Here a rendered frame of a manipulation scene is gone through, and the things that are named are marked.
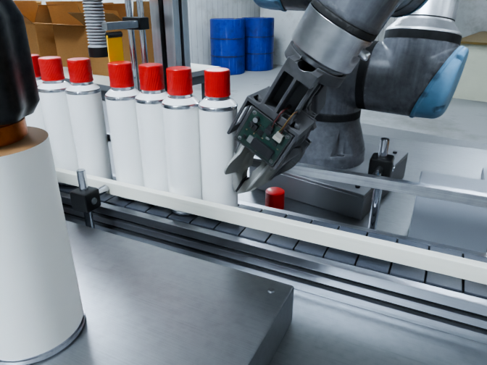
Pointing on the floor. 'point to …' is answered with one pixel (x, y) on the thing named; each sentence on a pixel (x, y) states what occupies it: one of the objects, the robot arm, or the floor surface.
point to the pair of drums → (242, 43)
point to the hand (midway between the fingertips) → (243, 182)
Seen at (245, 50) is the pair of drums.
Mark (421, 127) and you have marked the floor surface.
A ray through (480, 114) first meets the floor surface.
